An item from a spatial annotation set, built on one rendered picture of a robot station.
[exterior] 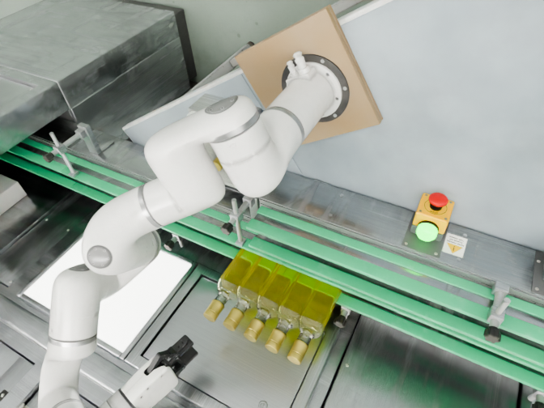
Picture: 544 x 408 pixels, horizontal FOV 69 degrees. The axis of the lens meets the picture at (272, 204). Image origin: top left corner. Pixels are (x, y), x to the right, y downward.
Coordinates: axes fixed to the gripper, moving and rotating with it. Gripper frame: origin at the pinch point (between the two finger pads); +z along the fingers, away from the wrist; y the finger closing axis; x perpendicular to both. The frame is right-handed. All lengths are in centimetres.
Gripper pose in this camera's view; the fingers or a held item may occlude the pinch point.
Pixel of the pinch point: (185, 350)
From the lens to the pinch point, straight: 99.9
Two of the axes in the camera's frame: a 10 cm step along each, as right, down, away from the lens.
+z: 6.8, -5.6, 4.8
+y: -0.5, -6.8, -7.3
